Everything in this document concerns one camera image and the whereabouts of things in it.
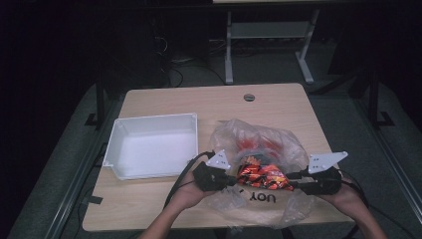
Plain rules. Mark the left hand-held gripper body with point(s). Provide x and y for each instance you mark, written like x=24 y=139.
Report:
x=210 y=177

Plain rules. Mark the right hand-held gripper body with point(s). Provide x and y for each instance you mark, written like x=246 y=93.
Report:
x=323 y=181

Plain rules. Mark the red chip bag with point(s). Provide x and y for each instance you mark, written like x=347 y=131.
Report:
x=262 y=176

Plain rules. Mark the clear plastic bag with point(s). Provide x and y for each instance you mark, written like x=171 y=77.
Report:
x=265 y=212

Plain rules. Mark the white plastic bin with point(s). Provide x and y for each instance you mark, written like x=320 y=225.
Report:
x=154 y=146

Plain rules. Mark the person's left hand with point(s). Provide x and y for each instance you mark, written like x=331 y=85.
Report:
x=190 y=194

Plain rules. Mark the person's right hand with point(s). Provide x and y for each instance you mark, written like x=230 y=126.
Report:
x=346 y=199

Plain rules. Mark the grey table grommet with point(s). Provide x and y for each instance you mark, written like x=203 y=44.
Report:
x=249 y=97

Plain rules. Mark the black metal stand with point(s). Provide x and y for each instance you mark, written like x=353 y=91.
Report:
x=375 y=103
x=99 y=106

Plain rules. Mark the black tape piece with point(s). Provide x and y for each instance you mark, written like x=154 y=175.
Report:
x=94 y=200

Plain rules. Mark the white metal desk frame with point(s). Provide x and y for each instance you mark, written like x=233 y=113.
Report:
x=265 y=30

